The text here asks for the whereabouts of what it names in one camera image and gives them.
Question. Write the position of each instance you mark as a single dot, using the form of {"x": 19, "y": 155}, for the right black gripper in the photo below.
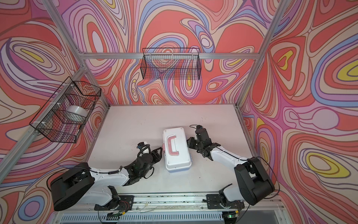
{"x": 190, "y": 144}

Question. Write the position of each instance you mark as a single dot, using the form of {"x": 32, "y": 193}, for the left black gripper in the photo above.
{"x": 156, "y": 153}

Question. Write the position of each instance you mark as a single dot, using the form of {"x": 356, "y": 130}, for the white blue plastic tool box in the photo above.
{"x": 177, "y": 156}

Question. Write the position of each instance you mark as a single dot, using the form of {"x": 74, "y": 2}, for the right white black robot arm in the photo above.
{"x": 253, "y": 182}

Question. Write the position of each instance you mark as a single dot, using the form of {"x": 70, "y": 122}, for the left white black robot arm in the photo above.
{"x": 86, "y": 185}

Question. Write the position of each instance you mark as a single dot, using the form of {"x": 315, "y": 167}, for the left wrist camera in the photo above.
{"x": 142, "y": 145}

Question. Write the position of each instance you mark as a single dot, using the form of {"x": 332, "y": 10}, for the aluminium mounting rail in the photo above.
{"x": 173, "y": 202}

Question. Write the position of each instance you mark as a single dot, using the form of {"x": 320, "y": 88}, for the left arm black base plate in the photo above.
{"x": 122, "y": 203}

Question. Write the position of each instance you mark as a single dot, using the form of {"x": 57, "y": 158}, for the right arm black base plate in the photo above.
{"x": 217, "y": 201}

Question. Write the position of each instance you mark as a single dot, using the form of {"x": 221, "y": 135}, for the grey duct tape roll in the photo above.
{"x": 77, "y": 110}

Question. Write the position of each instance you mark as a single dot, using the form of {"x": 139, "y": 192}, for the black wire basket back wall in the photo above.
{"x": 171, "y": 63}

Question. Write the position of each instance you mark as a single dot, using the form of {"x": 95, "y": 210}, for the black wire basket wall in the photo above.
{"x": 171, "y": 63}
{"x": 57, "y": 125}

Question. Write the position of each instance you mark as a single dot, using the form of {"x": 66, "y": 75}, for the black wire basket left wall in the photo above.
{"x": 57, "y": 125}

